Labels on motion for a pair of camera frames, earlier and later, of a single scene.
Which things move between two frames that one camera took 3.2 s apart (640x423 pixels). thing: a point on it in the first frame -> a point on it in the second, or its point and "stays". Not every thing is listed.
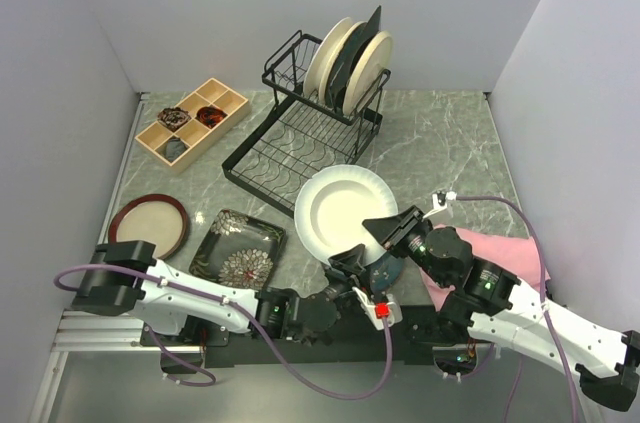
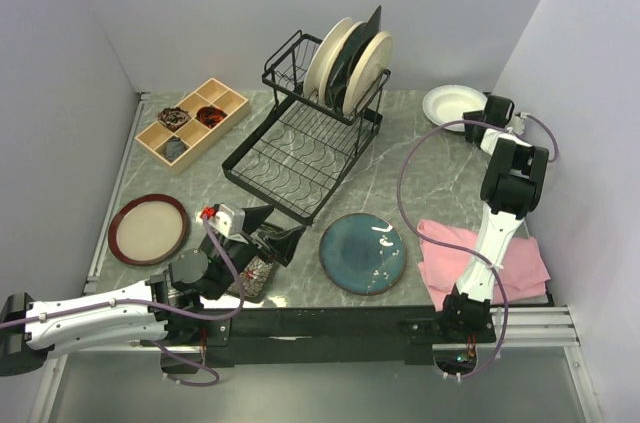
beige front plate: [368, 73] stays
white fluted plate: [332, 206] -> [444, 104]
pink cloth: [520, 256] stays
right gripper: [392, 231] -> [472, 115]
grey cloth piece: [173, 148] stays
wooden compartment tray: [194, 121] stays
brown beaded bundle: [173, 118] stays
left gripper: [351, 261] -> [280, 248]
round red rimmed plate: [154, 218] stays
